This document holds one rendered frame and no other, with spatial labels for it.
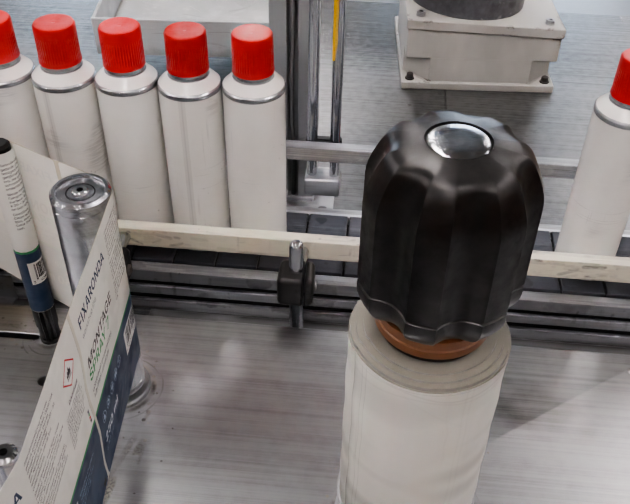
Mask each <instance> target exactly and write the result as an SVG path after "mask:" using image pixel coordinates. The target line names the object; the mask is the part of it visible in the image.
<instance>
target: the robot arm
mask: <svg viewBox="0 0 630 504"><path fill-rule="evenodd" d="M413 1H414V2H416V3H417V4H418V5H420V6H421V7H423V8H425V9H427V10H429V11H432V12H434V13H437V14H441V15H444V16H448V17H452V18H458V19H465V20H477V21H487V20H498V19H504V18H508V17H511V16H513V15H516V14H517V13H519V12H520V11H521V10H522V8H523V5H524V1H525V0H413Z"/></svg>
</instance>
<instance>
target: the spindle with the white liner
mask: <svg viewBox="0 0 630 504"><path fill-rule="evenodd" d="M543 206H544V185H543V180H542V175H541V172H540V168H539V165H538V162H537V160H536V157H535V155H534V152H533V150H532V149H531V148H530V146H528V145H527V144H526V143H524V142H522V141H520V140H519V139H517V138H516V137H515V136H514V134H513V132H512V129H511V128H510V127H509V126H508V125H506V124H505V123H503V122H501V121H499V120H496V119H494V118H492V117H489V116H474V115H468V114H464V113H461V112H458V111H455V110H435V111H429V112H427V113H426V114H425V115H423V116H421V117H419V118H416V119H411V120H404V121H401V122H398V123H397V124H396V125H394V126H393V127H392V128H390V129H389V130H388V131H387V132H386V134H385V135H384V136H383V137H382V139H381V140H380V141H379V143H378V144H377V146H376V147H375V149H374V150H373V152H372V153H371V155H370V157H369V159H368V162H367V165H366V170H365V180H364V194H363V201H362V215H361V230H360V245H359V259H358V274H357V277H358V279H357V291H358V294H359V297H360V300H359V301H358V302H357V304H356V305H355V307H354V309H353V311H352V313H351V315H350V319H349V324H348V356H347V363H346V372H345V402H344V410H343V424H342V436H343V438H342V448H341V457H340V472H339V475H338V481H337V497H336V500H335V504H474V493H475V490H476V487H477V482H478V477H479V471H480V466H481V462H482V460H483V457H484V453H485V449H486V445H487V441H488V437H489V431H490V425H491V422H492V419H493V416H494V412H495V409H496V405H497V402H498V398H499V393H500V387H501V382H502V378H503V375H504V371H505V368H506V365H507V361H508V358H509V355H510V351H511V335H510V330H509V327H508V324H507V322H506V317H507V313H506V312H508V308H509V307H511V306H512V305H514V304H515V303H516V302H517V301H518V300H519V299H520V297H521V295H522V292H523V288H524V284H525V280H526V276H527V272H528V268H529V264H530V260H531V256H532V252H533V248H534V244H535V240H536V236H537V232H538V228H539V224H540V219H541V215H542V211H543Z"/></svg>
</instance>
